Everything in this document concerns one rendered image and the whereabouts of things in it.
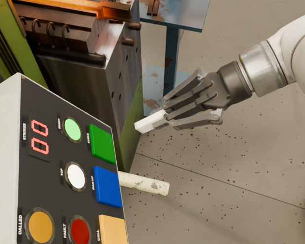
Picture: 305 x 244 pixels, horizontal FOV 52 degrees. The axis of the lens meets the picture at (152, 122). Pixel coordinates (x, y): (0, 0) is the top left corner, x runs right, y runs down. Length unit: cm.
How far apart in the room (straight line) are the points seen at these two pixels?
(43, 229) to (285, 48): 46
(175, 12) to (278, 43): 84
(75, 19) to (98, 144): 45
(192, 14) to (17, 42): 73
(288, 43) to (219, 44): 181
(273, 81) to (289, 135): 146
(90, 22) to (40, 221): 65
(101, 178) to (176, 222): 107
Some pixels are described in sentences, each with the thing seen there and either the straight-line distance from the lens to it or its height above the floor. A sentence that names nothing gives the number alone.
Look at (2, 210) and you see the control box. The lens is 50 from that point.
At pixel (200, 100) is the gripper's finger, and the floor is 114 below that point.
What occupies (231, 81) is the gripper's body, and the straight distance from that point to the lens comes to 58.
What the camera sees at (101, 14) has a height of 100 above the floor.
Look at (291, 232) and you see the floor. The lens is 181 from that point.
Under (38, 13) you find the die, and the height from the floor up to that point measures 99.
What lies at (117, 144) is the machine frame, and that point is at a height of 44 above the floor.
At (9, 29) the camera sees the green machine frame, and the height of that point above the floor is 109.
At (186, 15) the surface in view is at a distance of 136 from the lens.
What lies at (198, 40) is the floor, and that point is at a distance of 236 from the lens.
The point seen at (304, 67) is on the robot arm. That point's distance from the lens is 47.
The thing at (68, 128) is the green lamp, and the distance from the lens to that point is 63.
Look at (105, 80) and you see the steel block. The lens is 100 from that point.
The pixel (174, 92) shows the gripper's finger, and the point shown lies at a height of 112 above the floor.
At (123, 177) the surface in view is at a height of 64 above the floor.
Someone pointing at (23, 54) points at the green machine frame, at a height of 99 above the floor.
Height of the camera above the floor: 163
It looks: 59 degrees down
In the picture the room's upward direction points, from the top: straight up
